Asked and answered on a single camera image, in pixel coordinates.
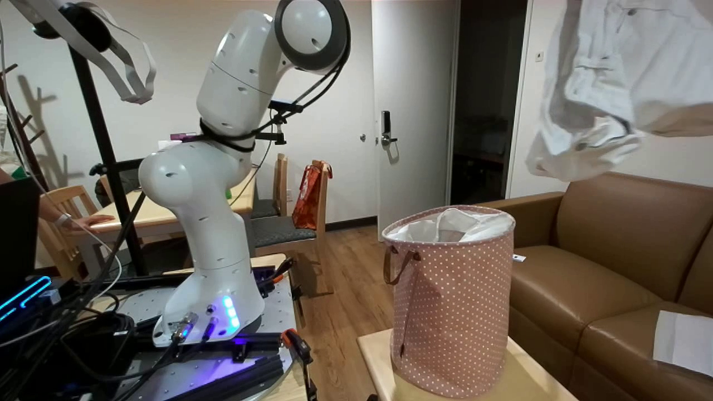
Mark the wooden coat rack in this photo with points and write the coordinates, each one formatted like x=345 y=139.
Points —
x=45 y=149

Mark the black camera stand pole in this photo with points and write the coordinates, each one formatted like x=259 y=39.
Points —
x=103 y=157

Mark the black rail bar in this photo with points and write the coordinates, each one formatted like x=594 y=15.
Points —
x=222 y=370

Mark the white shorts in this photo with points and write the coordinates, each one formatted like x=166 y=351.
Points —
x=609 y=75

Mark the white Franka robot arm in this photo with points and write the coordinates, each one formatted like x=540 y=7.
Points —
x=207 y=223

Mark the white paper sheet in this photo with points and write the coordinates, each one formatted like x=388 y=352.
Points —
x=681 y=342

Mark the wooden chair grey seat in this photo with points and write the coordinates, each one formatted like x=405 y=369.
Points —
x=280 y=235

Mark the pink polka dot laundry bag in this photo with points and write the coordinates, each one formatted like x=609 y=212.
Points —
x=445 y=312

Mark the black box with blue light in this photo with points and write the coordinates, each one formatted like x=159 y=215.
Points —
x=28 y=297

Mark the small remote on sofa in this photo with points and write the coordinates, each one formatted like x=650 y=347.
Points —
x=518 y=258

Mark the light wooden chair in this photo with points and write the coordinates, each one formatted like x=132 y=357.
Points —
x=67 y=203

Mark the white door with black lock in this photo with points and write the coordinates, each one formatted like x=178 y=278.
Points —
x=424 y=58

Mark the black digital door lock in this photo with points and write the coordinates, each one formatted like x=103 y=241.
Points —
x=386 y=126

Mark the grey robot mounting plate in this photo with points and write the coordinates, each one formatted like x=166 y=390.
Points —
x=278 y=308

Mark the black monitor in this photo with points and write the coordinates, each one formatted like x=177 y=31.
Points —
x=18 y=230

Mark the brown leather sofa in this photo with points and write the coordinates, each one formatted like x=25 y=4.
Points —
x=631 y=223

